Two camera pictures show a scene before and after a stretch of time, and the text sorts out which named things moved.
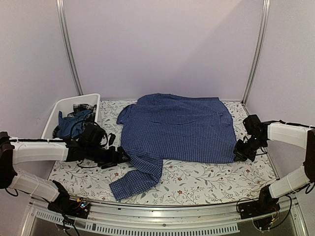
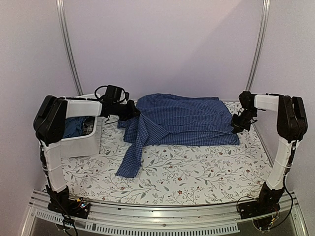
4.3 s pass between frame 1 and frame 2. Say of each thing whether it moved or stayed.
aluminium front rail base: stayed
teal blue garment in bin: stayed
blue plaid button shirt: moved
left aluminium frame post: stayed
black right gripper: moved
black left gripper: moved
